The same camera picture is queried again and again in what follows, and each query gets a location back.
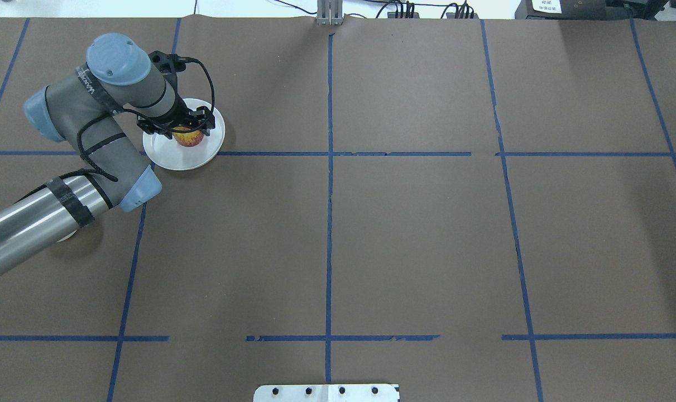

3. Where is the white plate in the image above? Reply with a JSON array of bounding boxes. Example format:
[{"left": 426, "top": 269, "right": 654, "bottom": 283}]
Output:
[{"left": 142, "top": 108, "right": 226, "bottom": 171}]

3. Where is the red yellow apple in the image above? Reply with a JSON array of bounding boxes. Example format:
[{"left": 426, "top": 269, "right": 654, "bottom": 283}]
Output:
[{"left": 172, "top": 127, "right": 206, "bottom": 148}]

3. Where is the black computer box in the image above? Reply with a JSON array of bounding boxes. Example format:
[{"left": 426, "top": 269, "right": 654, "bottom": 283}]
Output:
[{"left": 514, "top": 1, "right": 668, "bottom": 21}]

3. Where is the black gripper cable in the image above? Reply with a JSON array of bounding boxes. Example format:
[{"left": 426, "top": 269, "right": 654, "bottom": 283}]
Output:
[{"left": 76, "top": 56, "right": 217, "bottom": 182}]

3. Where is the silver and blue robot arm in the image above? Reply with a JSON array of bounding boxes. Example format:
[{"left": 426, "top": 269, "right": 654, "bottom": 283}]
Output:
[{"left": 0, "top": 33, "right": 216, "bottom": 277}]

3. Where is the brown paper table cover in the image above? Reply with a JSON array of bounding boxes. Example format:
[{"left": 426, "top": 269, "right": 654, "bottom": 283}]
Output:
[{"left": 0, "top": 16, "right": 676, "bottom": 401}]

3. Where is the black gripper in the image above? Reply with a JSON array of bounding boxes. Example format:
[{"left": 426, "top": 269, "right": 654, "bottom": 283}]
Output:
[{"left": 138, "top": 98, "right": 214, "bottom": 139}]

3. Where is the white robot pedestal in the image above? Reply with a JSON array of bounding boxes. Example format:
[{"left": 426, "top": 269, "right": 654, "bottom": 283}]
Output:
[{"left": 253, "top": 384, "right": 401, "bottom": 401}]

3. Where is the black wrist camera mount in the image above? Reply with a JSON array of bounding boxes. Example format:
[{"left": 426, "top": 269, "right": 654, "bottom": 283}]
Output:
[{"left": 148, "top": 50, "right": 188, "bottom": 75}]

